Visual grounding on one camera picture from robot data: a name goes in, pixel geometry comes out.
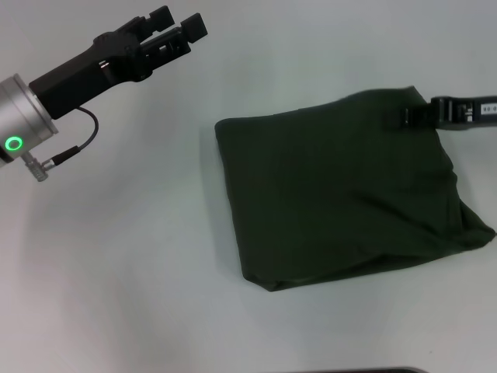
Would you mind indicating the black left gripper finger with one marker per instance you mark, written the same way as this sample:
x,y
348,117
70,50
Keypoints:
x,y
174,40
149,21

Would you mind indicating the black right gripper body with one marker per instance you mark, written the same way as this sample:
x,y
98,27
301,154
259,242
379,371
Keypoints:
x,y
462,112

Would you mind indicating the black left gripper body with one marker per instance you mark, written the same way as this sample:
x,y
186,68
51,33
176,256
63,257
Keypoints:
x,y
81,79

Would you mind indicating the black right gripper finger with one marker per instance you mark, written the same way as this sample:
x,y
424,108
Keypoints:
x,y
417,118

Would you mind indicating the dark green printed T-shirt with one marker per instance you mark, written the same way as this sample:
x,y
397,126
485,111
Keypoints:
x,y
330,194

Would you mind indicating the white number label sticker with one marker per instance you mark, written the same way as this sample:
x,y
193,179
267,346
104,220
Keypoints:
x,y
489,109

